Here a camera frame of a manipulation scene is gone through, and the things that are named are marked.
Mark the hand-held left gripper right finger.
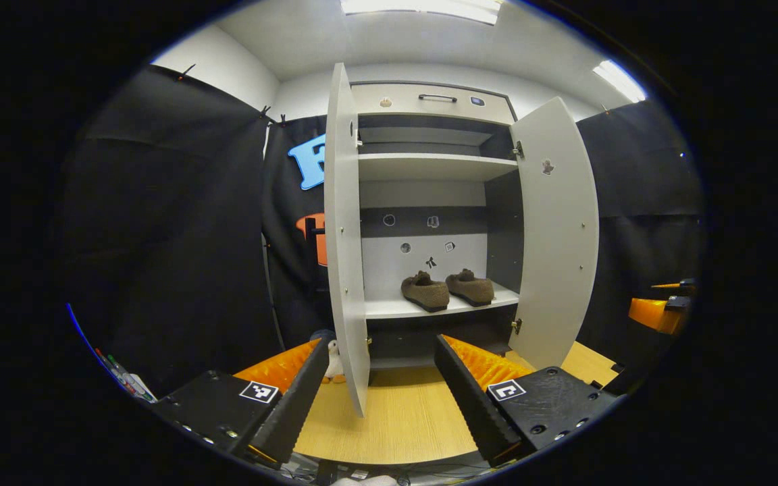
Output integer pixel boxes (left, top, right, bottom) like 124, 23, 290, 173
434, 333, 619, 468

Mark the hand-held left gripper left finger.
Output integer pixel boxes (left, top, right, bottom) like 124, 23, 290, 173
149, 336, 331, 468

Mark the white cabinet door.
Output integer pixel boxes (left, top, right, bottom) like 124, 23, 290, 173
323, 63, 371, 418
509, 97, 600, 371

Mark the brown fuzzy shoe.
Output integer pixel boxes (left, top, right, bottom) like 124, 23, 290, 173
400, 270, 451, 314
445, 268, 496, 308

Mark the white shoe cabinet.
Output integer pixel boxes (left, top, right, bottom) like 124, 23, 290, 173
348, 81, 522, 369

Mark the penguin plush toy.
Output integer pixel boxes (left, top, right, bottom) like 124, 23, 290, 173
311, 329, 348, 385

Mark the black backdrop cloth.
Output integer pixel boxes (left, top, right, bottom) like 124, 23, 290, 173
58, 64, 707, 399

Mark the small ceiling light panel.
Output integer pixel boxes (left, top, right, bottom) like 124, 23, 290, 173
592, 59, 648, 104

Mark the long ceiling light panel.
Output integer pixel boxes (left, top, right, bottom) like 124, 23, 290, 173
340, 0, 504, 26

